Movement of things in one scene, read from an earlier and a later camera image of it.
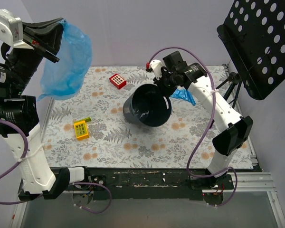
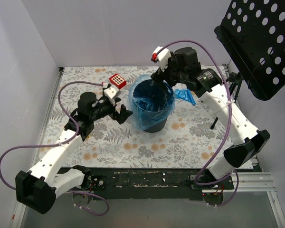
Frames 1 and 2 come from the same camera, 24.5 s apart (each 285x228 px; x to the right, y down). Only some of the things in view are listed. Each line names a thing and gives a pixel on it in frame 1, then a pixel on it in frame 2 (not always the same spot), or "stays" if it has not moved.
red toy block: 118,80 stays
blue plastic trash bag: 62,80 → 150,101
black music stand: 261,34 stays
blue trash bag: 183,93 stays
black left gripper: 40,45 → 117,112
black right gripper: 167,79 stays
